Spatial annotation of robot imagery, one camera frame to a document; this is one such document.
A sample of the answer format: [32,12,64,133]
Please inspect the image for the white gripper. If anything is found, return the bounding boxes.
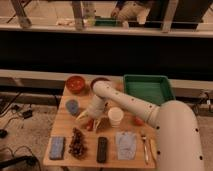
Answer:
[76,109,103,132]

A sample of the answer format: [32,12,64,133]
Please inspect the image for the red pepper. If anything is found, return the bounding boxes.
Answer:
[85,119,94,131]

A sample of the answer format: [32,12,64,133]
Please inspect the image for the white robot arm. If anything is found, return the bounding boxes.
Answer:
[77,79,205,171]

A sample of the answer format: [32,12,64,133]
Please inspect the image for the blue grey cup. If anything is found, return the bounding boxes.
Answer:
[66,100,79,116]

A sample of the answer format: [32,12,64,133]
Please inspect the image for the white paper cup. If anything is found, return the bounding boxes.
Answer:
[108,107,124,127]

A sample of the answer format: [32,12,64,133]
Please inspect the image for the black remote control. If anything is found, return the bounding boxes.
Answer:
[97,137,108,163]

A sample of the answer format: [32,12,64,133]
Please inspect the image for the bunch of dark grapes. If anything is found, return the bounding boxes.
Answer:
[69,128,87,159]

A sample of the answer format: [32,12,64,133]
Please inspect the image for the red bowl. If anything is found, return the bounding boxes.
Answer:
[66,76,86,94]

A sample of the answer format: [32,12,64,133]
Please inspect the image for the dark brown bowl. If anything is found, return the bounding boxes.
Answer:
[90,77,110,90]

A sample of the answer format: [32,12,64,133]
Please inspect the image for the light blue cloth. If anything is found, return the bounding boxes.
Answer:
[115,131,137,160]

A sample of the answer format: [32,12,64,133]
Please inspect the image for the blue sponge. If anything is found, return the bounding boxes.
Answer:
[49,137,65,160]

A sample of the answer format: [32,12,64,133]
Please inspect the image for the red apple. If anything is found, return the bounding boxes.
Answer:
[134,117,144,126]

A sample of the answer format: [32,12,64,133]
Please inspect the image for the metal fork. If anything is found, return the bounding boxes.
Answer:
[141,133,149,165]

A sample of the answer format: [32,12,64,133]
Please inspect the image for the yellow banana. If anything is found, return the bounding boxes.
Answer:
[150,139,157,161]

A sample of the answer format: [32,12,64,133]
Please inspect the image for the green plastic tray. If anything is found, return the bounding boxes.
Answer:
[123,74,175,105]

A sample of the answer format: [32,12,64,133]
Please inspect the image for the black cable on floor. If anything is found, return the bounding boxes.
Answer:
[0,91,43,171]

